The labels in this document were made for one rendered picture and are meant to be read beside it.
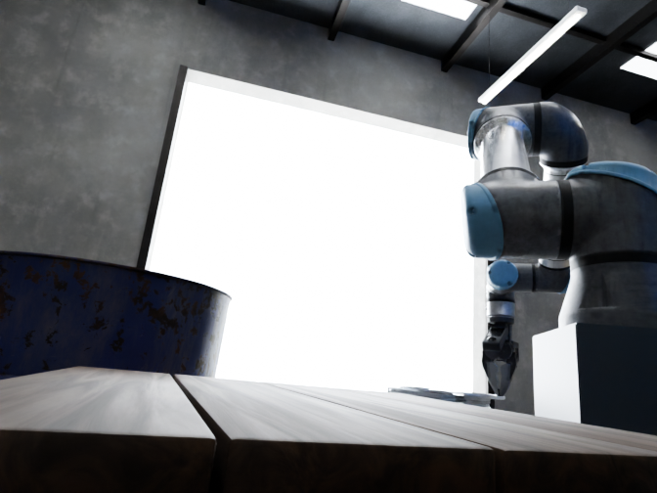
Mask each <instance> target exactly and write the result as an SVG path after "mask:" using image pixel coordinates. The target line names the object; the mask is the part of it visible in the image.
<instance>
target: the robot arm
mask: <svg viewBox="0 0 657 493"><path fill-rule="evenodd" d="M467 147H468V154H469V156H470V158H471V159H474V160H480V161H481V170H480V179H479V180H478V181H477V182H476V183H472V184H469V185H465V186H463V187H462V189H461V192H460V210H461V225H462V234H463V242H464V247H465V251H466V252H467V254H468V255H469V256H471V257H473V258H483V259H488V260H497V259H539V263H531V264H524V263H511V262H510V261H507V260H497V261H495V262H493V263H492V264H491V265H489V266H488V267H487V274H486V279H487V306H486V307H485V310H487V316H488V323H490V324H494V326H493V325H492V326H491V328H490V329H489V331H488V332H487V333H486V335H485V337H484V339H483V340H482V349H483V350H482V366H483V369H484V371H485V374H486V376H487V378H488V381H489V383H490V385H491V387H492V389H493V390H494V392H495V393H496V395H497V396H504V395H505V394H506V392H507V390H508V388H509V386H510V385H511V383H512V376H513V374H514V372H515V370H516V368H517V362H519V343H518V342H515V341H513V340H512V325H513V324H514V319H513V318H515V303H514V301H515V298H514V292H515V291H523V292H557V293H566V296H565V299H564V302H563V305H562V308H561V312H560V315H559V320H558V321H559V328H562V327H565V326H568V325H571V324H574V323H585V324H599V325H612V326H626V327H640V328H653V329H657V175H656V173H654V172H653V171H651V170H649V169H648V168H646V167H644V166H642V165H639V164H635V163H630V162H624V161H598V162H592V163H590V164H589V165H586V164H587V162H588V155H589V144H588V139H587V135H586V132H585V130H584V128H583V126H582V124H581V122H580V121H579V119H578V118H577V117H576V116H575V115H574V114H573V113H572V112H571V111H569V110H568V109H567V108H565V107H563V106H561V105H559V104H558V103H554V102H539V103H532V104H522V105H512V106H502V107H493V108H491V107H485V108H483V109H477V110H475V111H473V112H472V114H471V116H470V119H469V126H468V131H467ZM537 156H540V165H541V166H542V167H543V168H544V169H545V171H544V181H541V180H540V178H539V177H538V176H537V175H536V174H534V173H533V172H532V171H531V170H530V166H529V161H528V157H537ZM495 361H503V362H505V364H503V365H501V369H500V371H501V373H502V378H501V387H499V379H498V371H499V367H498V366H497V365H496V364H495Z"/></svg>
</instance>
